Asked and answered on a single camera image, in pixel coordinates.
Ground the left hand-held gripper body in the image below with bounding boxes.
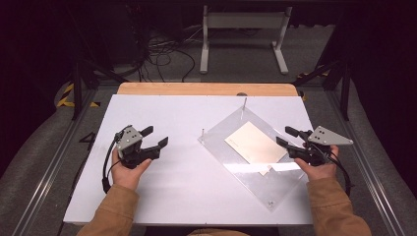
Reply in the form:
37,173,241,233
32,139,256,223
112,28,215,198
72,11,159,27
113,124,163,170

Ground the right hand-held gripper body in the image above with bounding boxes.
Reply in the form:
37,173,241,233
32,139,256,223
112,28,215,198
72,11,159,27
286,125,355,167

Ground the photo card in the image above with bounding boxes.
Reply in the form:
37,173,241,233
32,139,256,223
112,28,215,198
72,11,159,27
223,120,289,177

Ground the clear acrylic photo frame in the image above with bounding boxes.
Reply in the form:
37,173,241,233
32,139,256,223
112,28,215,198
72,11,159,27
197,105,312,212

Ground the person's right hand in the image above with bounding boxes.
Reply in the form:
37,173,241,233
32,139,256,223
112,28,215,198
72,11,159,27
293,145,340,183

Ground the person's left hand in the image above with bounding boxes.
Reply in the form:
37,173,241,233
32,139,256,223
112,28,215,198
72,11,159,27
110,147,153,192

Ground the white board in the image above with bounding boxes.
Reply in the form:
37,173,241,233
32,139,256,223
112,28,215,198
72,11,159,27
63,93,315,227

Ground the wooden table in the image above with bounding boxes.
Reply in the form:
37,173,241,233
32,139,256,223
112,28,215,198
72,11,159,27
116,82,300,97

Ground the black metal stand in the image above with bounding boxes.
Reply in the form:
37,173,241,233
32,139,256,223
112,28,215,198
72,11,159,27
63,0,130,121
292,6,354,122

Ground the yellow black floor tape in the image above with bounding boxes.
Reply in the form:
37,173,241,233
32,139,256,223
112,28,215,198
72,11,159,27
55,82,101,109

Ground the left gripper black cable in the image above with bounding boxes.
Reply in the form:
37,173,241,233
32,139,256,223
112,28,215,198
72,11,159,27
101,131,124,195

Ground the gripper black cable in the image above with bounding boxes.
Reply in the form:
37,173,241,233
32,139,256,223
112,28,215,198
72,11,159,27
101,131,124,195
323,148,354,199

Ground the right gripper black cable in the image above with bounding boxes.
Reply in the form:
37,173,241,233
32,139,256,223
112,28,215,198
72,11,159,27
323,148,354,199

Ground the aluminium rail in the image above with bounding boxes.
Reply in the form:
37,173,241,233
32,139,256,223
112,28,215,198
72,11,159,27
324,88,408,236
12,88,100,236

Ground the bundle of black floor cables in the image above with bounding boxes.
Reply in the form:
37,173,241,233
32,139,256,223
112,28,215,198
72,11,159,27
129,4,198,84

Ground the white metal desk frame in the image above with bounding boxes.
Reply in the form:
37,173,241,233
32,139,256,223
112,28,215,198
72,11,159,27
199,4,294,76

